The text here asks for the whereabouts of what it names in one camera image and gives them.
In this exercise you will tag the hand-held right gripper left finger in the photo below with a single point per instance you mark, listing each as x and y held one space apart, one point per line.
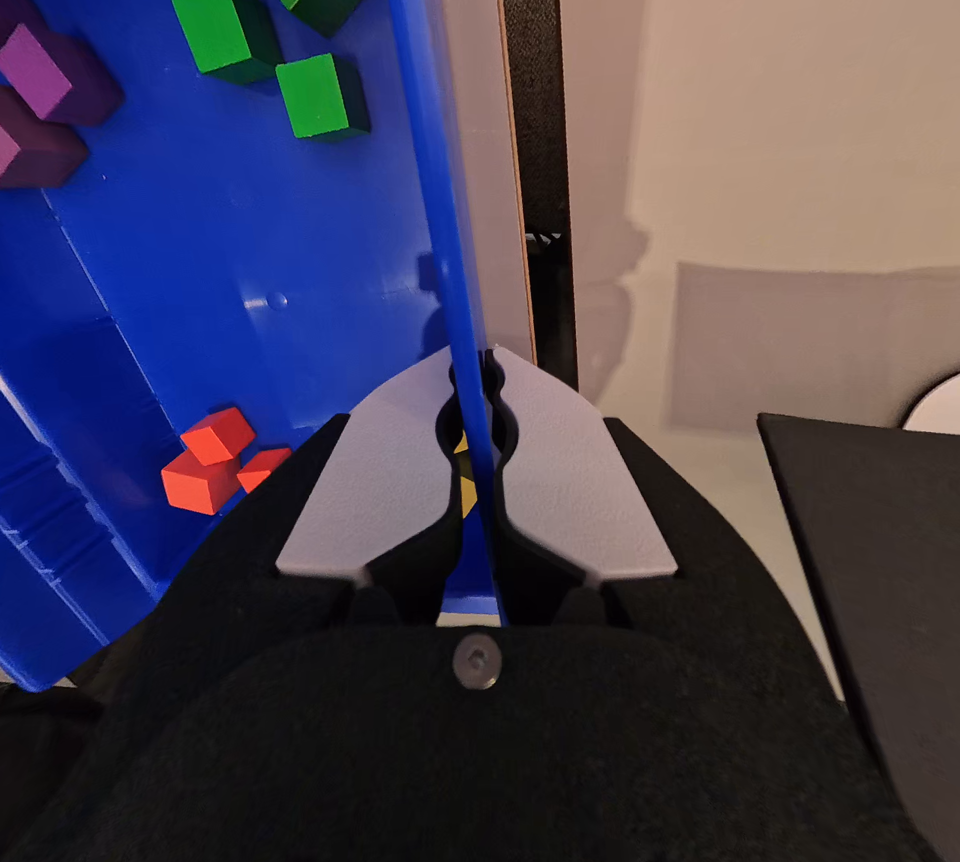
375 487

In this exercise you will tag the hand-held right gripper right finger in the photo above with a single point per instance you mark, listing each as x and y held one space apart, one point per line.
585 495

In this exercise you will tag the red wooden cube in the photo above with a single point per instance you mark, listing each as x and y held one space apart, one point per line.
217 435
262 468
195 483

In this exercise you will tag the blue plastic bin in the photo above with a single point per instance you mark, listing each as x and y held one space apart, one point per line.
225 240

